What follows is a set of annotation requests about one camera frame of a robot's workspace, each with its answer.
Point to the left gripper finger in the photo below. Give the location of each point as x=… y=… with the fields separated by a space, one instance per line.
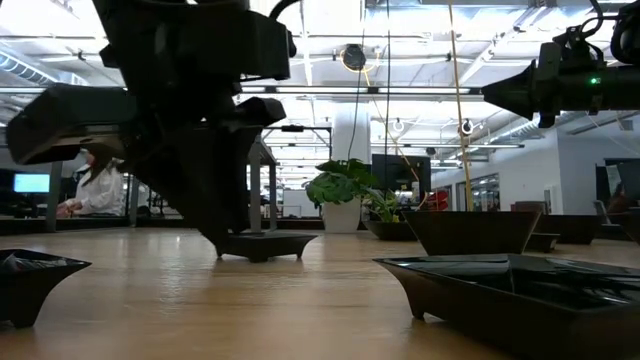
x=75 y=120
x=240 y=150

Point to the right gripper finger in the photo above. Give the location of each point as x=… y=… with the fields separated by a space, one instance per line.
x=530 y=80
x=530 y=105

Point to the black wavy square mini plate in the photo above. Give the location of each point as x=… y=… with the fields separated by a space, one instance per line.
x=580 y=229
x=387 y=231
x=470 y=232

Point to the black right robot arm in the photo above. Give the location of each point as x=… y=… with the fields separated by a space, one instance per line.
x=627 y=40

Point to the lit blue computer monitor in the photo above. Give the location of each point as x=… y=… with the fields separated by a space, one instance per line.
x=31 y=183

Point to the person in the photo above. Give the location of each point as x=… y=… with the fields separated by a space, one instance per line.
x=102 y=192

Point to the dark brown box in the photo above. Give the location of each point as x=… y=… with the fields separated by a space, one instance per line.
x=530 y=206

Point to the green potted plant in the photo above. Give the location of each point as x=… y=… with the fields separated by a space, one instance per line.
x=341 y=215

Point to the red storage bins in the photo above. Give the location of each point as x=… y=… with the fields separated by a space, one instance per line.
x=440 y=200

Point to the black monitor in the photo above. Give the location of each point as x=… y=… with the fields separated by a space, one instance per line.
x=400 y=172

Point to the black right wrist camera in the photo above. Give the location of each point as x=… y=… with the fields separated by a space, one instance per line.
x=575 y=50

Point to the black aluminium table frame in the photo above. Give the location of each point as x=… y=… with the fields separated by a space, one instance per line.
x=25 y=225

